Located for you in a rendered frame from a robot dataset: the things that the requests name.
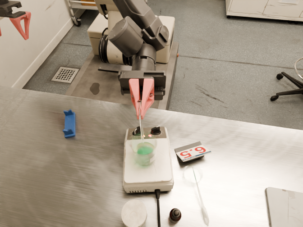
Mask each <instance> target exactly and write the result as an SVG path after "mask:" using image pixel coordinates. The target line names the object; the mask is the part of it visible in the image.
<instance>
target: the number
mask: <svg viewBox="0 0 303 227"><path fill-rule="evenodd" d="M208 151H209V150H208V149H206V148H205V147H204V146H199V147H196V148H193V149H190V150H187V151H183V152H180V153H178V155H179V156H180V157H181V158H182V159H186V158H189V157H192V156H195V155H198V154H201V153H205V152H208Z"/></svg>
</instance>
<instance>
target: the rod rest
mask: <svg viewBox="0 0 303 227"><path fill-rule="evenodd" d="M64 114H65V125H64V129H63V132H64V136H65V138H70V137H74V136H76V123H75V112H72V110H71V109H70V110H69V111H66V110H64Z"/></svg>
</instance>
